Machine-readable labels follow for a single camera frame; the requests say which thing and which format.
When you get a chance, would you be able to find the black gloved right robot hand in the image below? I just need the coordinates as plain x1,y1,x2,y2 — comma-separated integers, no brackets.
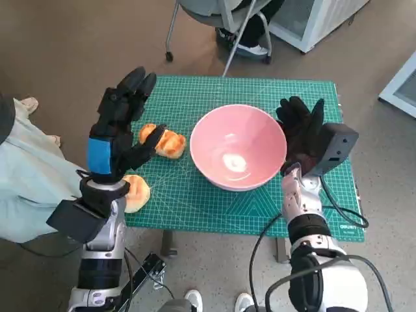
275,96,326,178

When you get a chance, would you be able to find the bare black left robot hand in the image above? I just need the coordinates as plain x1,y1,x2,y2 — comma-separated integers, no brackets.
84,66,168,178

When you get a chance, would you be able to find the long toy bread loaf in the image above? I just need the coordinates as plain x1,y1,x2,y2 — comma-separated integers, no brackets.
138,122,187,160

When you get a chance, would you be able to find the pink bowl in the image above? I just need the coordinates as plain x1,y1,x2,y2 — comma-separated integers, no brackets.
189,103,288,192

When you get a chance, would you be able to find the round toy bread bun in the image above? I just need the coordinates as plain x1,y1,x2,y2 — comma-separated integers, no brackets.
122,174,151,215

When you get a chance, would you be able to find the silver metal pole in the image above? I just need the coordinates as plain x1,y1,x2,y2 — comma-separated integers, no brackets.
222,0,261,78

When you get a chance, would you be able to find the green cutting mat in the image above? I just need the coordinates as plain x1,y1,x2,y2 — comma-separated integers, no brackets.
124,75,367,243

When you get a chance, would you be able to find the white cabinet with glass door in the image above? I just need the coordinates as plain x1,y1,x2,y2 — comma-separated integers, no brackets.
377,51,416,120

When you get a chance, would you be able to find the white cabinet with mesh side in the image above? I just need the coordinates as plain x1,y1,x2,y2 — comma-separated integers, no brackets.
267,0,372,55

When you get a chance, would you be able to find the dark table leg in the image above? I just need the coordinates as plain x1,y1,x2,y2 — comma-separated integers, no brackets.
161,229,178,259
275,237,291,264

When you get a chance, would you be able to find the grey office chair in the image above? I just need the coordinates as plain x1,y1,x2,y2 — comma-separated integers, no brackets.
164,0,273,65

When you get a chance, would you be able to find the person's foot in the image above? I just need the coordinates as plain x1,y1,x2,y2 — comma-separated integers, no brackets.
234,292,256,312
184,289,204,312

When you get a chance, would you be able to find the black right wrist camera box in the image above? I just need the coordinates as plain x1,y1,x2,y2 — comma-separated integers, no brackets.
312,122,360,178

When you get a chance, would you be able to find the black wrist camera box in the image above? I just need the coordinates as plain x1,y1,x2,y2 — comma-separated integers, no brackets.
312,122,360,178
45,199,109,245

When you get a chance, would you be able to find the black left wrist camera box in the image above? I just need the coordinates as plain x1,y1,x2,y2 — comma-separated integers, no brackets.
45,199,109,245

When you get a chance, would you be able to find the thin black floor cable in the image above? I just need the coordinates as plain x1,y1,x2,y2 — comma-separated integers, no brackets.
123,246,177,300

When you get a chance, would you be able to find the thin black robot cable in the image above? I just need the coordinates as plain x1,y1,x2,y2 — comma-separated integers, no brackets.
248,177,370,311

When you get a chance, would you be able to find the black metal rail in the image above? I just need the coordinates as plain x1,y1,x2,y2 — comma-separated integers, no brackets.
119,252,167,312

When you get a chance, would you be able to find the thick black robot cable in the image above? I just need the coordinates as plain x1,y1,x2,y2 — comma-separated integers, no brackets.
265,253,395,312

